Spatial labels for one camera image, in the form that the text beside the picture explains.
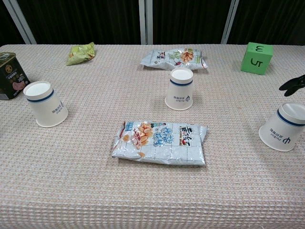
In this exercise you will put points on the dark curtain panel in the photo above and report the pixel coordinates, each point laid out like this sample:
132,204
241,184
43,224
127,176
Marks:
83,21
7,28
188,21
271,21

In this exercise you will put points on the small silver peanut snack bag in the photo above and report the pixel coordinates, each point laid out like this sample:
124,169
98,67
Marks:
164,60

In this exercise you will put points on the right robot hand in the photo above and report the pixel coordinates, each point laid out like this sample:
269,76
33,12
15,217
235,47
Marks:
294,85

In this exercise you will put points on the green snack bag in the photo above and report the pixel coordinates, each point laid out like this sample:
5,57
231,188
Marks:
79,55

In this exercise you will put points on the beige woven tablecloth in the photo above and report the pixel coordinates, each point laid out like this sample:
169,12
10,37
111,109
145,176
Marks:
71,179

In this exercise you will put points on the dark green tin can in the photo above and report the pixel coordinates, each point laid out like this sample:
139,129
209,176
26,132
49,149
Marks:
9,76

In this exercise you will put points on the large silver peanut snack bag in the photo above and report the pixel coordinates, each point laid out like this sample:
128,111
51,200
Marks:
166,152

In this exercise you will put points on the green foam number cube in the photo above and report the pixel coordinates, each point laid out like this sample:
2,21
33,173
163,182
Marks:
255,62

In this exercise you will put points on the grey partition frame post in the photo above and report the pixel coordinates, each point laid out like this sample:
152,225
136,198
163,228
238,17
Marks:
145,21
20,22
230,21

